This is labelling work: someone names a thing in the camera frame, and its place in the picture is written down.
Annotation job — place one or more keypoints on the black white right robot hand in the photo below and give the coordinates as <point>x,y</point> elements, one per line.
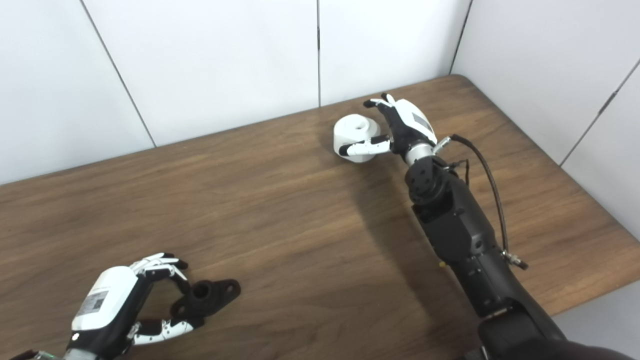
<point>407,125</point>

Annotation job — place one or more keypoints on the black flanged holder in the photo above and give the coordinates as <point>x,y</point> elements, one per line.
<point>215,295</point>

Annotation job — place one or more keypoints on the round white piece with holes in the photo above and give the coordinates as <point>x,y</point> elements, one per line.
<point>350,132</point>

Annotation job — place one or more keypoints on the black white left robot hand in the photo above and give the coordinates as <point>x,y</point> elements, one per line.
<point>105,300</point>

